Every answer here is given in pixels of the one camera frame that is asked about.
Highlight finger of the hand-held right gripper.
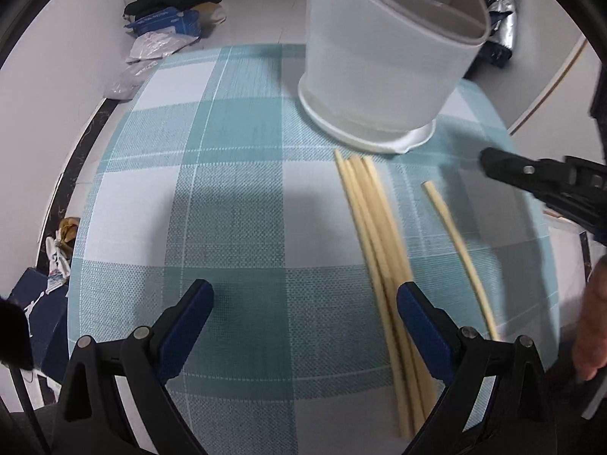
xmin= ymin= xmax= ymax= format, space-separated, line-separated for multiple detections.
xmin=479 ymin=147 xmax=577 ymax=200

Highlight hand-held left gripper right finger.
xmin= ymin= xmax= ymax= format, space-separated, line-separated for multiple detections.
xmin=396 ymin=282 xmax=560 ymax=455

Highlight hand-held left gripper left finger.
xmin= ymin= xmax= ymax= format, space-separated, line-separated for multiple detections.
xmin=50 ymin=279 xmax=215 ymax=455

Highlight bundle of wooden chopsticks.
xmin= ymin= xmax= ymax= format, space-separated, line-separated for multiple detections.
xmin=350 ymin=153 xmax=439 ymax=420

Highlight white plastic utensil holder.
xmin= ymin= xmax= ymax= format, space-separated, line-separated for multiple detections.
xmin=298 ymin=0 xmax=491 ymax=155

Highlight person's right hand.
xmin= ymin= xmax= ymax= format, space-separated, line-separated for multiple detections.
xmin=571 ymin=255 xmax=607 ymax=382

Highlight teal plaid tablecloth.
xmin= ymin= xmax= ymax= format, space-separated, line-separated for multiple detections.
xmin=66 ymin=42 xmax=563 ymax=455

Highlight white printed socks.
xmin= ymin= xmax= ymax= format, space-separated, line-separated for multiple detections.
xmin=46 ymin=230 xmax=73 ymax=290

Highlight navy shoebox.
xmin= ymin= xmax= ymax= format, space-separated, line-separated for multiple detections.
xmin=9 ymin=268 xmax=69 ymax=380

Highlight silver folded umbrella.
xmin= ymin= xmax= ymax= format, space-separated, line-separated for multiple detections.
xmin=479 ymin=0 xmax=522 ymax=67

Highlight brown suede shoe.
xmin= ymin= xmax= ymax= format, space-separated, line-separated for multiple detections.
xmin=57 ymin=217 xmax=80 ymax=242

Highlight grey mailer bag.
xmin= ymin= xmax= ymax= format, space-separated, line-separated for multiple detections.
xmin=103 ymin=59 xmax=164 ymax=101

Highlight white mailer bag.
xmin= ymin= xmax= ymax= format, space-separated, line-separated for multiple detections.
xmin=126 ymin=31 xmax=200 ymax=63

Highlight blue cardboard box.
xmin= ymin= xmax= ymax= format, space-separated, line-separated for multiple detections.
xmin=124 ymin=7 xmax=202 ymax=38

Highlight brown cardboard piece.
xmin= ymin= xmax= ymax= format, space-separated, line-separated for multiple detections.
xmin=197 ymin=2 xmax=227 ymax=27

